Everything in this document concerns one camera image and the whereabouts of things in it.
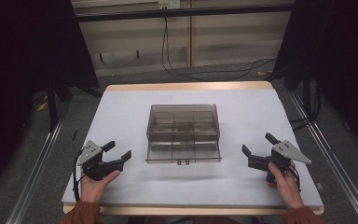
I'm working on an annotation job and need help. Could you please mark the person's lap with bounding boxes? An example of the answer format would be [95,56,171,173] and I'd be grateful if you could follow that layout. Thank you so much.
[126,215,264,224]

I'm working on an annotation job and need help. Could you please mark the white wall socket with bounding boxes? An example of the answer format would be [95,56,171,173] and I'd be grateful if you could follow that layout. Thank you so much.
[158,0,182,10]

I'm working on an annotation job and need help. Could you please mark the black curtain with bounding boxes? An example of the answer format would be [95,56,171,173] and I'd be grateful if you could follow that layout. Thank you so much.
[271,0,358,158]
[0,0,100,199]

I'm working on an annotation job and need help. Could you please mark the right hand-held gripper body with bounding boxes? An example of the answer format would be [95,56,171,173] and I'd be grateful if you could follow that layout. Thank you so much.
[247,140,312,184]

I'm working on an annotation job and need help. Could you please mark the white table mat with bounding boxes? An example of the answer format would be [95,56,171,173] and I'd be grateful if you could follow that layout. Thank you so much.
[62,88,324,210]

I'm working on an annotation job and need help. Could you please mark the person's right hand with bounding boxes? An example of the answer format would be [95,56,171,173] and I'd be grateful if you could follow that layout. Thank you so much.
[267,161,306,210]

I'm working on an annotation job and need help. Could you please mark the clear plastic compartment box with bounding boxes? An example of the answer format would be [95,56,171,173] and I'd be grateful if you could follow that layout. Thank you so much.
[145,104,223,165]

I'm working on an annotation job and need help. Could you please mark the black horizontal bar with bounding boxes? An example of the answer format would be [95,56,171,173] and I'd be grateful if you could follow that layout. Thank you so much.
[74,4,295,23]

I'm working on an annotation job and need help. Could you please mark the black metal stand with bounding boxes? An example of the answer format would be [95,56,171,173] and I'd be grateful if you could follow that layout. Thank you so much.
[302,60,312,117]
[46,73,61,133]

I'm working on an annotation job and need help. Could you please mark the wooden table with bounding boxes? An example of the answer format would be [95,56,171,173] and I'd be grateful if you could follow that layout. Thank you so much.
[62,80,325,217]

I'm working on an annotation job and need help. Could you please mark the person's left hand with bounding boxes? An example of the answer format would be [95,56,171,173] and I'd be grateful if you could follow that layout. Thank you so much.
[79,169,121,204]

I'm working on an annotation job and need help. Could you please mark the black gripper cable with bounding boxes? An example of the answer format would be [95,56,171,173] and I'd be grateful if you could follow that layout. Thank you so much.
[288,163,302,193]
[72,149,86,203]

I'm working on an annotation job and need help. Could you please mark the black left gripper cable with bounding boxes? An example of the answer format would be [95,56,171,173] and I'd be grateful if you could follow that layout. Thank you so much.
[72,149,86,203]

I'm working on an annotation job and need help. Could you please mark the metal floor rail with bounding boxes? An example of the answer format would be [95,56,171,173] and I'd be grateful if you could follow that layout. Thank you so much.
[288,91,358,224]
[5,116,65,224]

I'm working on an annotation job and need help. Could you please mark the black floor cable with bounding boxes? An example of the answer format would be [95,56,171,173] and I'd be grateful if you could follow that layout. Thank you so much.
[291,82,323,133]

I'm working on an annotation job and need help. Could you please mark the black cables from wall socket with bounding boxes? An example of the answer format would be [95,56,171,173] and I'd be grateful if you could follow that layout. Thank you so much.
[160,15,277,82]

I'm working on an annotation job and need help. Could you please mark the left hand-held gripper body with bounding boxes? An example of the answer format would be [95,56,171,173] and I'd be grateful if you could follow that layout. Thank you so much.
[76,140,126,182]

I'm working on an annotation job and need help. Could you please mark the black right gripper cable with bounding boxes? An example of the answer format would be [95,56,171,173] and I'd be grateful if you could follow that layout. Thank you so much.
[288,163,302,193]

